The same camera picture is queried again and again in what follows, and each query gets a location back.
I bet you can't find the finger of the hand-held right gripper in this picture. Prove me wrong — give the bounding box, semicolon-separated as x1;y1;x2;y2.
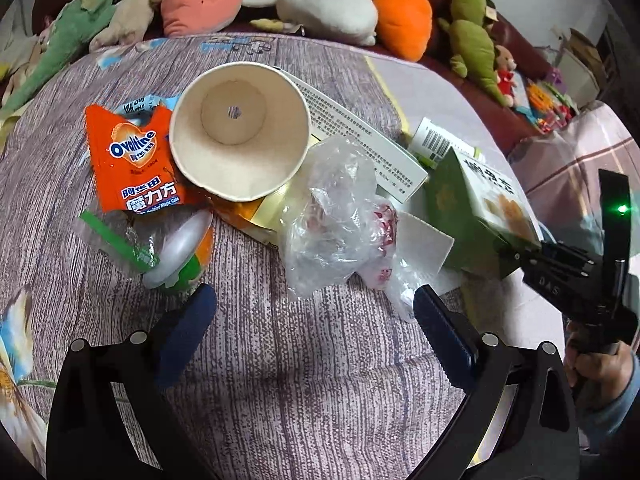
492;237;592;281

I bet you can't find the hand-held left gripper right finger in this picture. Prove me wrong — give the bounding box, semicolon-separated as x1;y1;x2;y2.
400;284;581;480

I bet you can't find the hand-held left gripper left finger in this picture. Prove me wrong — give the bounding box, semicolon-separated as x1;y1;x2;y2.
46;284;218;480

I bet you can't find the green cardboard box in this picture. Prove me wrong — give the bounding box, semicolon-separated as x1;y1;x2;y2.
424;147;543;281

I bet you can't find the orange snack wrapper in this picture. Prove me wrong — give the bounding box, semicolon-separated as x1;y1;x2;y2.
84;104;206;216

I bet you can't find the person's right forearm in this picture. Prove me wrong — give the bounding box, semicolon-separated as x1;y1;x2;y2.
575;355;640;456

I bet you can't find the person's right hand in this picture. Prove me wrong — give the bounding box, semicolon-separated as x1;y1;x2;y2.
565;322;640;402

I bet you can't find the plaid pastel blanket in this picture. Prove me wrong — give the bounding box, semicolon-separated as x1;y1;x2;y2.
510;105;640;261

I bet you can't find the clear wrapper with green stripe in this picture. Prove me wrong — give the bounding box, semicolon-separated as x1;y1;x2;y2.
72;210;161;276

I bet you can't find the gold foil wrapper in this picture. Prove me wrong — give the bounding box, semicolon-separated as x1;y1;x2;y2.
212;185;291;246

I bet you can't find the colourful toy pile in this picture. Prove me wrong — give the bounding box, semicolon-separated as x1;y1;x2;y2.
515;67;581;131

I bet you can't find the white green barcode pack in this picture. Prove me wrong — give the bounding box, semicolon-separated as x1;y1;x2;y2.
407;116;483;168

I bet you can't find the clear plastic bag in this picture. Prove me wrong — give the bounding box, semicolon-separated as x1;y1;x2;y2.
277;137;421;323

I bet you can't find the cream paper cup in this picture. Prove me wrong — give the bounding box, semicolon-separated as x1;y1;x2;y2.
169;63;311;203

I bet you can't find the small brown bear plush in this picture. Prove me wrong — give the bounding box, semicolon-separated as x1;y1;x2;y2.
494;45;518;106

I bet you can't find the white printed paper carton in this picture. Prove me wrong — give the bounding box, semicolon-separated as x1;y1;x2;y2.
272;65;428;203

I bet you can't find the green dinosaur plush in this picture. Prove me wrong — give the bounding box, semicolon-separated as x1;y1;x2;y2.
437;0;516;108
0;0;123;121

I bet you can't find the blue white wrapper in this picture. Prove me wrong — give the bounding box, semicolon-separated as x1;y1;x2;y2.
117;92;181;126

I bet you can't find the orange carrot rabbit plush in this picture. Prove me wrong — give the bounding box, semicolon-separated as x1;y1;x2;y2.
372;0;433;63

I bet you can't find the beige bear plush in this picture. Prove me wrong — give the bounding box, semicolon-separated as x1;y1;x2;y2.
89;0;171;53

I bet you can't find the white duck plush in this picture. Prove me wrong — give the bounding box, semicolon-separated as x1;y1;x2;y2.
242;0;378;46

